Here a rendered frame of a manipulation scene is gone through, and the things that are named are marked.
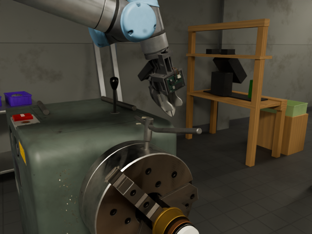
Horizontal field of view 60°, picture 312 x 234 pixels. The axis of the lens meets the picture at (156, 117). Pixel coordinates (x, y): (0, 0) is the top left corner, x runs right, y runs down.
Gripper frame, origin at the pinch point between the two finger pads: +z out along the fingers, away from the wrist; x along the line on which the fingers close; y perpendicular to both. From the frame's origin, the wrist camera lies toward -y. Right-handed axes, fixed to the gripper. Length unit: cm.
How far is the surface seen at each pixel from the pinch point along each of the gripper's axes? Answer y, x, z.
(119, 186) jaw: 13.3, -27.5, 3.9
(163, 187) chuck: 12.5, -16.1, 13.0
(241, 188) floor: -104, 124, 181
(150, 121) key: 9.2, -12.1, -5.1
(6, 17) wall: -307, 7, -54
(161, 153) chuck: 12.4, -13.5, 3.1
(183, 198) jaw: 17.4, -13.9, 15.7
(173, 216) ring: 23.4, -21.0, 12.2
